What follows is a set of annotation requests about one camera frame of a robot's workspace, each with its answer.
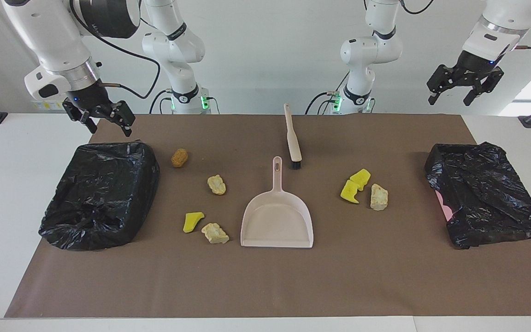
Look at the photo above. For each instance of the brown table mat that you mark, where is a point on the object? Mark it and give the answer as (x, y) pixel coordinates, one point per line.
(293, 286)

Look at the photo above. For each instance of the beige brush black bristles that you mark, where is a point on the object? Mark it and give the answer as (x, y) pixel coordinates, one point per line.
(292, 138)

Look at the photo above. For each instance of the yellow sponge piece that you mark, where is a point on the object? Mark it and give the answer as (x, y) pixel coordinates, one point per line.
(361, 177)
(192, 221)
(349, 192)

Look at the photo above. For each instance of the beige plastic dustpan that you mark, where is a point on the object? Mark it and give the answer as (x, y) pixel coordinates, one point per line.
(277, 226)

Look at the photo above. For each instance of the beige sponge chunk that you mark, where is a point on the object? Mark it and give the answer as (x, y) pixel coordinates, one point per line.
(379, 197)
(215, 233)
(216, 185)

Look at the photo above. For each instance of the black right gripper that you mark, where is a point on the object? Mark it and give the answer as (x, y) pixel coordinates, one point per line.
(90, 99)

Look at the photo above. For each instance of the black bag lined bin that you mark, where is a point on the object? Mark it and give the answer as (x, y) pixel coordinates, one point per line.
(99, 198)

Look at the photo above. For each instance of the brown oval sponge piece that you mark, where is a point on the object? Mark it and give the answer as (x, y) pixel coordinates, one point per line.
(179, 158)

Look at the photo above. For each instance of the white wall socket box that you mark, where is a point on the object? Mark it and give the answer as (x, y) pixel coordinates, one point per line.
(44, 106)

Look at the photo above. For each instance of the black bag pink bin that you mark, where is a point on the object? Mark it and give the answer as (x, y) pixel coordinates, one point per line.
(486, 198)

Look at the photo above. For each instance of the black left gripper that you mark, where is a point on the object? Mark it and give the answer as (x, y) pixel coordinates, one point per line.
(473, 67)

